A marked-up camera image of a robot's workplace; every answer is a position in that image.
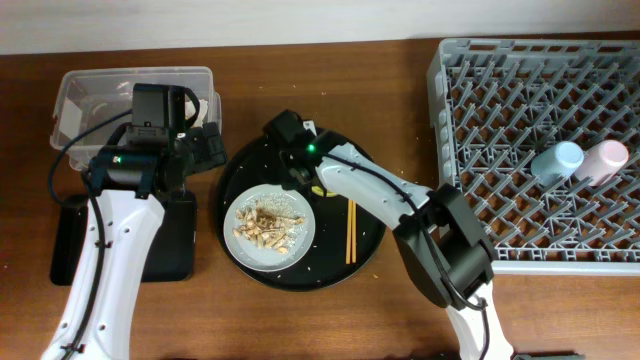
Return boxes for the peanut shells and rice scraps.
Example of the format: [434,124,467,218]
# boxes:
[232,194,306,254]

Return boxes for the grey plate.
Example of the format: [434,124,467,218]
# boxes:
[223,184,316,272]

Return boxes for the blue cup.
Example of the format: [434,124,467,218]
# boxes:
[531,141,584,186]

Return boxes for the pink cup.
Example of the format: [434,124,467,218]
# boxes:
[574,140,629,187]

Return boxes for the white paper napkin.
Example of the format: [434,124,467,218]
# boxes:
[185,99,208,127]

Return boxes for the yellow bowl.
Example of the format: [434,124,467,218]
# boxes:
[311,185,336,198]

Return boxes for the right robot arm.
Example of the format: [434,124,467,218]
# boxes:
[268,127,514,359]

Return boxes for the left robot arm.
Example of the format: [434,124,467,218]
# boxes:
[42,122,227,359]

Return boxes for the clear plastic waste bin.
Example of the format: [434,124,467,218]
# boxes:
[50,66,222,171]

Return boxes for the grey dishwasher rack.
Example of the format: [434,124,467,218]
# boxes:
[426,38,639,276]

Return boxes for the round black serving tray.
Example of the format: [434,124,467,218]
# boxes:
[214,136,387,292]

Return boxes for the black rectangular tray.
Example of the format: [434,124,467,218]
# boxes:
[49,191,197,286]

